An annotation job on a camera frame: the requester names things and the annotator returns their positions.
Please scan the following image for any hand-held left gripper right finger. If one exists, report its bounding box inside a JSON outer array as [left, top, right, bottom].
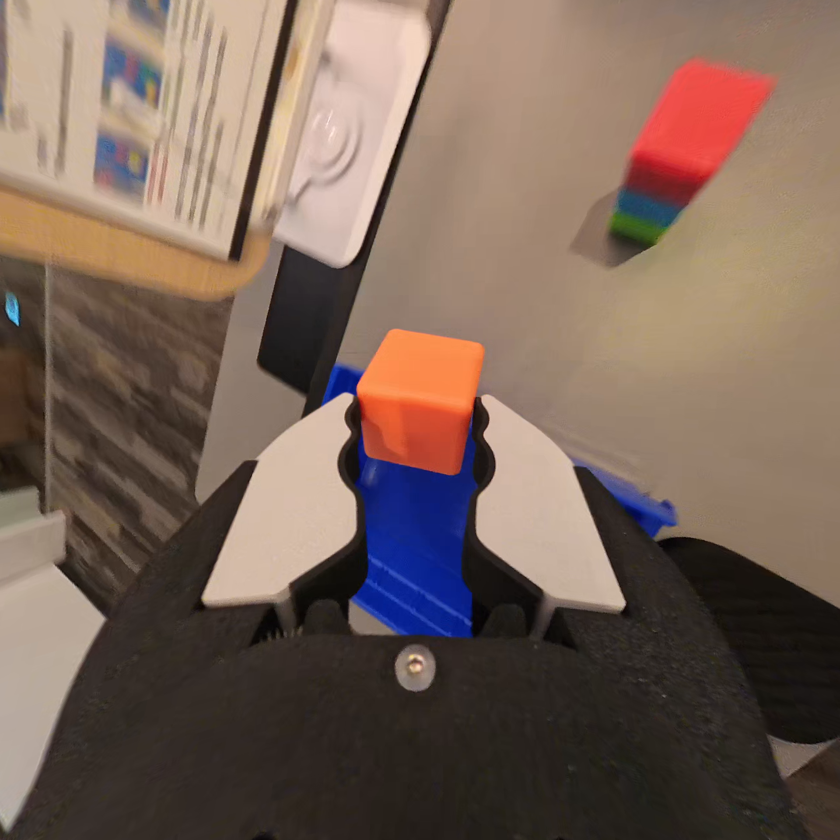
[[462, 394, 627, 634]]

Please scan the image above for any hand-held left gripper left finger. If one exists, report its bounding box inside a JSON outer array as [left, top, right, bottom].
[[203, 392, 370, 631]]

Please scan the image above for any blue plastic bin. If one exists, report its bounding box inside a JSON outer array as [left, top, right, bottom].
[[322, 363, 679, 640]]

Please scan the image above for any orange magnetic cube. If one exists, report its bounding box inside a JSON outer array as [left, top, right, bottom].
[[357, 330, 487, 477]]

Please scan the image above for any green magnetic cube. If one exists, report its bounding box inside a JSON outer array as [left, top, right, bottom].
[[608, 213, 670, 249]]

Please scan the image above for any teal magnetic cube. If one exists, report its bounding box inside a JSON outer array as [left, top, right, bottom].
[[616, 188, 689, 229]]

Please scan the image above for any red magnetic cube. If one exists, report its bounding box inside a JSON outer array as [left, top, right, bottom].
[[628, 59, 775, 206]]

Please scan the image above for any black textured mat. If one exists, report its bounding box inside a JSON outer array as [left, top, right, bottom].
[[657, 536, 840, 749]]

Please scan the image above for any white sign stand base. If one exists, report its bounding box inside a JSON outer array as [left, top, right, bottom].
[[269, 0, 434, 270]]

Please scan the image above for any wooden instruction sign board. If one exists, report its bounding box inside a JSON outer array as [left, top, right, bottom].
[[0, 0, 329, 303]]

